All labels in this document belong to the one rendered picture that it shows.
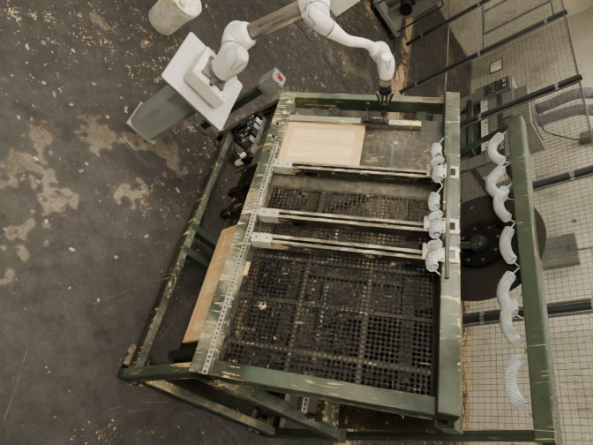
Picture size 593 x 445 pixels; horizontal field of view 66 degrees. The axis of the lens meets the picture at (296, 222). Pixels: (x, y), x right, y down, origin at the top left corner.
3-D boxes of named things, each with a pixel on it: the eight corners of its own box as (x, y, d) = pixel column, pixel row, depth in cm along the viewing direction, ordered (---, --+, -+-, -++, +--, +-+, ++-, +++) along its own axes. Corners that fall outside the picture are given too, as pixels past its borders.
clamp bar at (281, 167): (277, 164, 315) (271, 139, 295) (455, 177, 290) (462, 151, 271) (273, 175, 309) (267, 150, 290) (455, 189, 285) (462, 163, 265)
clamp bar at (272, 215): (263, 211, 292) (256, 187, 273) (455, 230, 267) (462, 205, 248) (258, 224, 287) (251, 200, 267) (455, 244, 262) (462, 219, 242)
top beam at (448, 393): (443, 102, 332) (445, 91, 324) (457, 102, 330) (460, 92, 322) (434, 418, 210) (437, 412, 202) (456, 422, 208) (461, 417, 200)
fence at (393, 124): (290, 118, 341) (289, 115, 338) (420, 125, 321) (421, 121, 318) (288, 123, 338) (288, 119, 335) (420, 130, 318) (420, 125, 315)
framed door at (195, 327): (223, 231, 348) (221, 230, 346) (274, 213, 313) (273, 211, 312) (184, 343, 298) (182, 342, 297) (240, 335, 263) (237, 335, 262)
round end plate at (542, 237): (423, 208, 341) (536, 175, 291) (426, 213, 344) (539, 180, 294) (417, 305, 296) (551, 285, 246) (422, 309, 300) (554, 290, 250)
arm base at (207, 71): (198, 75, 283) (203, 71, 280) (209, 55, 296) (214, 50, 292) (220, 96, 293) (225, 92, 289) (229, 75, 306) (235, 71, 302)
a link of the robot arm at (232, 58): (209, 71, 283) (231, 54, 269) (213, 50, 291) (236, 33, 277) (228, 86, 294) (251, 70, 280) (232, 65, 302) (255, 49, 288)
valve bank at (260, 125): (240, 113, 347) (261, 101, 332) (253, 125, 355) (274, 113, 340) (221, 162, 319) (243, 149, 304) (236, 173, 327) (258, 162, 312)
